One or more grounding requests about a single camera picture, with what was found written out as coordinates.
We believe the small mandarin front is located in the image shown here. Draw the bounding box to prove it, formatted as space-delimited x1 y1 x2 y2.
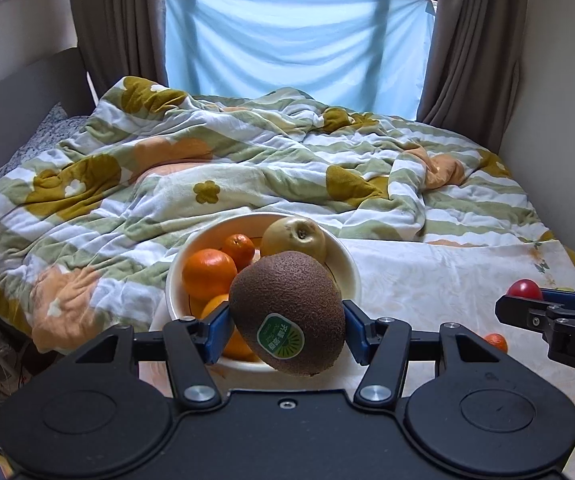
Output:
221 233 256 271

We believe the cream yellow duck plate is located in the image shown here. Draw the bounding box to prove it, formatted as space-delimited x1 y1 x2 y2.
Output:
166 212 361 376

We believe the light blue window sheet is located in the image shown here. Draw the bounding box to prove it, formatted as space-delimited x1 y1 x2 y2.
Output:
166 0 435 119

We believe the red cherry tomato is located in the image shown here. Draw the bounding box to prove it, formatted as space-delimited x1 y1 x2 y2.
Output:
507 278 543 301

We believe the yellow apple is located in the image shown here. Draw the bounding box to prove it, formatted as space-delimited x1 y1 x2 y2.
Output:
260 217 327 263

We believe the grey patterned pillow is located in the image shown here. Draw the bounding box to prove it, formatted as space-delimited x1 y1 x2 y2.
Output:
0 103 88 179

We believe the brown curtain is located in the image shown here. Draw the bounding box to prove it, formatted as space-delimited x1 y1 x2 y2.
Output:
70 0 168 96
417 0 528 152

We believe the brown kiwi with sticker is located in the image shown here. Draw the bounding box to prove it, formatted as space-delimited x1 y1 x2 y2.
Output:
229 252 345 376

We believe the small dark mandarin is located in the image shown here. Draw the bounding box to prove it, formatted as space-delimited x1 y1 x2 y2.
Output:
484 333 509 353

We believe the grey bed headboard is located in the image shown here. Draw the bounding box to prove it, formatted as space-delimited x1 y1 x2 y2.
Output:
0 48 94 166

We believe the white floral tablecloth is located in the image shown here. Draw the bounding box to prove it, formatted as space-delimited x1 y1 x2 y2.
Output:
138 236 575 480

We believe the striped floral quilt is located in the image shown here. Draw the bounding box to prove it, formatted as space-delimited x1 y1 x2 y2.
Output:
0 76 553 351

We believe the large orange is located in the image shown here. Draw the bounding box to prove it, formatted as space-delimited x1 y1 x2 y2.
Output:
181 248 237 301
199 292 259 362

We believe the left brown curtain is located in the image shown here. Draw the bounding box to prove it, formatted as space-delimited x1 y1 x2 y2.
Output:
70 0 168 96

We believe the right brown curtain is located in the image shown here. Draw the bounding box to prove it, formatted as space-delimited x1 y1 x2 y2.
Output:
417 0 528 152

